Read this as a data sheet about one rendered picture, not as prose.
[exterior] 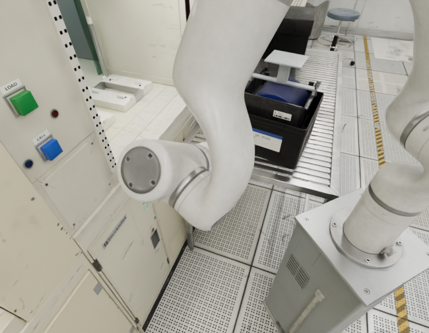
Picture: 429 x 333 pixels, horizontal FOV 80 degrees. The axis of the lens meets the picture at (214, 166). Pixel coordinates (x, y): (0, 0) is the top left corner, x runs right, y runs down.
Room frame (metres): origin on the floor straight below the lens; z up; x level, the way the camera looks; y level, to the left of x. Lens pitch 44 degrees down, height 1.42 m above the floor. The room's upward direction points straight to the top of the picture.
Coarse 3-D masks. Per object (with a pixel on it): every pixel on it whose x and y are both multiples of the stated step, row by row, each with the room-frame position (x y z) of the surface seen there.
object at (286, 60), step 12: (276, 60) 0.83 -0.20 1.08; (288, 60) 0.83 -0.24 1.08; (300, 60) 0.83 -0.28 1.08; (288, 72) 0.83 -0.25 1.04; (252, 84) 0.88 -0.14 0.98; (288, 84) 0.82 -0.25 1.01; (300, 84) 0.82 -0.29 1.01; (312, 84) 0.88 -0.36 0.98; (252, 96) 0.78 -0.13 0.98; (312, 96) 0.77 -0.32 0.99; (252, 108) 0.78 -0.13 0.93; (264, 108) 0.76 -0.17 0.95; (276, 108) 0.74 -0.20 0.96; (288, 108) 0.72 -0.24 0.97; (300, 108) 0.71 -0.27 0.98; (276, 120) 0.74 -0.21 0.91; (288, 120) 0.72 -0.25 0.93; (300, 120) 0.71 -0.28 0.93
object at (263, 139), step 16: (320, 96) 0.90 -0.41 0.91; (256, 128) 0.73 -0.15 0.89; (272, 128) 0.71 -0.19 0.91; (288, 128) 0.68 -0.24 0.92; (304, 128) 0.89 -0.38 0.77; (256, 144) 0.73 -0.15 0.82; (272, 144) 0.70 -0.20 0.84; (288, 144) 0.68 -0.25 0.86; (304, 144) 0.71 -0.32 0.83; (272, 160) 0.70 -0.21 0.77; (288, 160) 0.67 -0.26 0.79
